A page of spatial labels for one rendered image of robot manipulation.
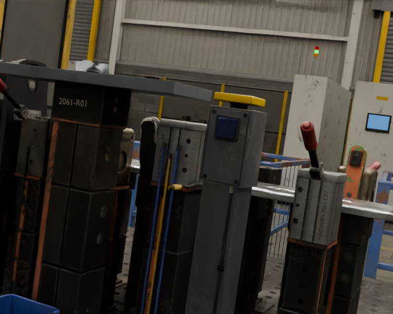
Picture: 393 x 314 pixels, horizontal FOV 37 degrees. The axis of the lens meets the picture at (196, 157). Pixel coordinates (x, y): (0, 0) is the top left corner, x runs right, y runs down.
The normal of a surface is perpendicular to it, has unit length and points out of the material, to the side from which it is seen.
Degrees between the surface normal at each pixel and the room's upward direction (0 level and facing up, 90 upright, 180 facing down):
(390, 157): 90
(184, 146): 90
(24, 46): 91
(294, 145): 90
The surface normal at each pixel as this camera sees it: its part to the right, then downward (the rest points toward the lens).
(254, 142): 0.90, 0.15
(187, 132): -0.42, 0.00
